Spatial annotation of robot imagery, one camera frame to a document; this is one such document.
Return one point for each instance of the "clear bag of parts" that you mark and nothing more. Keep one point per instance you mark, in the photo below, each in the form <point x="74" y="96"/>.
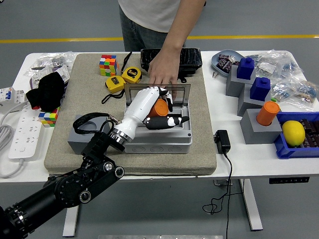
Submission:
<point x="299" y="92"/>
<point x="62" y="58"/>
<point x="276" y="63"/>

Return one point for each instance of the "small green piece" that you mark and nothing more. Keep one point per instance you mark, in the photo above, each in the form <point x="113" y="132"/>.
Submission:
<point x="274" y="99"/>

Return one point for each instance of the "person's forearm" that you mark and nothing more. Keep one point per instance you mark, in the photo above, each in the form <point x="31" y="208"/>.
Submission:
<point x="179" y="35"/>

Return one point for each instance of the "yellow lemon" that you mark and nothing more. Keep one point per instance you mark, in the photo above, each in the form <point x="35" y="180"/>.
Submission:
<point x="294" y="132"/>

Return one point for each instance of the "black plastic tray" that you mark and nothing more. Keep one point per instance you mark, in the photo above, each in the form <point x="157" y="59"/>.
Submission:
<point x="192" y="59"/>

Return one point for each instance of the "white power strip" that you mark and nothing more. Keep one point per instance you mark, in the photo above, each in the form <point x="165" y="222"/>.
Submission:
<point x="25" y="134"/>

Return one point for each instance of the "small colourful puzzle cube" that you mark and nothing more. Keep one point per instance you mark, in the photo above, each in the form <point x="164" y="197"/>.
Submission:
<point x="48" y="118"/>

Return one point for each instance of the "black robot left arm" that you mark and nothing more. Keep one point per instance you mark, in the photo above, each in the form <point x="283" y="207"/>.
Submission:
<point x="74" y="189"/>

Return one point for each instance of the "white circuit breaker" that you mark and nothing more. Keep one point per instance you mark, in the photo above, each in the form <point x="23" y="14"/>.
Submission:
<point x="13" y="95"/>

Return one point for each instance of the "black cloth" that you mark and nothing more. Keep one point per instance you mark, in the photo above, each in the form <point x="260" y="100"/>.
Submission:
<point x="47" y="89"/>

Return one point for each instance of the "dark components pile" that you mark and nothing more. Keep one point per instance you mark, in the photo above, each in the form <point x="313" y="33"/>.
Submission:
<point x="312" y="134"/>

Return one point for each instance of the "white purple packet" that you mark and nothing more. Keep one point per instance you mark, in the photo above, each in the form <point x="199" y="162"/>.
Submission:
<point x="37" y="79"/>

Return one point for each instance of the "large colourful puzzle cube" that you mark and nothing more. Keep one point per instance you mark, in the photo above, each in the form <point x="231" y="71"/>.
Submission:
<point x="108" y="66"/>

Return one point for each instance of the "orange cylinder battery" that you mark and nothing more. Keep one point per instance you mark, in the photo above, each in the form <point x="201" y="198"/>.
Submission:
<point x="268" y="113"/>
<point x="160" y="108"/>

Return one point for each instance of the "grey junction box clear lid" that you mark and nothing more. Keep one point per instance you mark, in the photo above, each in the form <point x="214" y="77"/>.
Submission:
<point x="159" y="147"/>

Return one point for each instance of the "small metal clip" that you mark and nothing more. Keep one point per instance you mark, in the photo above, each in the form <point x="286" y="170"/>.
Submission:
<point x="215" y="74"/>

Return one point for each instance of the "person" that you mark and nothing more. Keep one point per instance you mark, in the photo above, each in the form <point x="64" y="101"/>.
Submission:
<point x="149" y="15"/>

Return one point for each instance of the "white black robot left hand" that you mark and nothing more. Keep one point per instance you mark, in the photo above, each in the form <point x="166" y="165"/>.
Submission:
<point x="139" y="107"/>

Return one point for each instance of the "person's hand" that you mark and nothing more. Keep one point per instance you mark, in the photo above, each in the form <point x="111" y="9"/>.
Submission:
<point x="164" y="69"/>

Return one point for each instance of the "black power adapter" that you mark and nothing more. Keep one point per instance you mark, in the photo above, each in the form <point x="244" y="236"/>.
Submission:
<point x="223" y="142"/>

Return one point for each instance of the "yellow tape measure black label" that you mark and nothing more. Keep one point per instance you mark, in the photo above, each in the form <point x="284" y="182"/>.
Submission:
<point x="130" y="74"/>

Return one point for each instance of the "white table leg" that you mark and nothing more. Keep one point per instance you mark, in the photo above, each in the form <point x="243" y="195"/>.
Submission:
<point x="71" y="219"/>
<point x="251" y="206"/>

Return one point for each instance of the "dark candy wrapper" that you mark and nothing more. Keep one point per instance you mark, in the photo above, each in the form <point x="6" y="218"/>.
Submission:
<point x="224" y="66"/>
<point x="225" y="57"/>

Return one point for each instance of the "blue plastic bin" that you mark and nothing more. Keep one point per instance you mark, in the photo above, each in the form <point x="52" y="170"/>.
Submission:
<point x="294" y="152"/>

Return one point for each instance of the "grey block with round hole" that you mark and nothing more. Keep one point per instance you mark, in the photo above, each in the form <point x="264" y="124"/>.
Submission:
<point x="74" y="144"/>

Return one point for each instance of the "black table control panel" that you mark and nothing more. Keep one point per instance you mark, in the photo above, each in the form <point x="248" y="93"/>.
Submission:
<point x="289" y="180"/>

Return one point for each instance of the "blue-grey oval dish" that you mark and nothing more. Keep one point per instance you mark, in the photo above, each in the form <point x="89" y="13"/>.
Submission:
<point x="224" y="52"/>

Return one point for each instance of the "grey-brown fabric mat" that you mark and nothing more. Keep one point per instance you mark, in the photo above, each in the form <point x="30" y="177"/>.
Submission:
<point x="174" y="164"/>

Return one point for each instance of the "blue block with knob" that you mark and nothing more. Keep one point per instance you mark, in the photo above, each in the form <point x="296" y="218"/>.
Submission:
<point x="245" y="69"/>
<point x="260" y="89"/>

